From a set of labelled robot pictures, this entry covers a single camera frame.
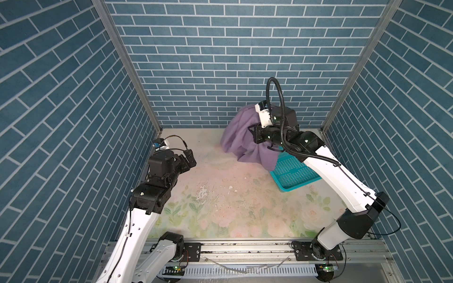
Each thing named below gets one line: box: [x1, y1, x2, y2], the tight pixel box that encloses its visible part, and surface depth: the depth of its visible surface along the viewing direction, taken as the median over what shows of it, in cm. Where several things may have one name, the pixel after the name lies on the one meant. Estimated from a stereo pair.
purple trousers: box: [220, 103, 280, 172], surface depth 70 cm
